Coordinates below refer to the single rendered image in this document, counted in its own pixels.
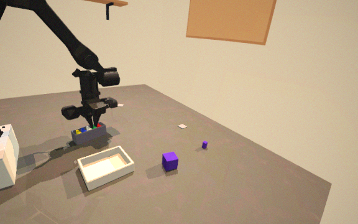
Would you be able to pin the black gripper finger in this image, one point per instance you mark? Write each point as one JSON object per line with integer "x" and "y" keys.
{"x": 96, "y": 119}
{"x": 89, "y": 119}

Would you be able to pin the purple cube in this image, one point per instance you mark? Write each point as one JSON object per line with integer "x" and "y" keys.
{"x": 169, "y": 161}

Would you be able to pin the small purple block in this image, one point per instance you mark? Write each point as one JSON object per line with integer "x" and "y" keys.
{"x": 204, "y": 144}

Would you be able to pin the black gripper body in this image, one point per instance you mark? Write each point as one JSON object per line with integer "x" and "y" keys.
{"x": 72, "y": 112}

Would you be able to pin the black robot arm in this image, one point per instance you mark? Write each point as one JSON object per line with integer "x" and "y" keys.
{"x": 83, "y": 56}

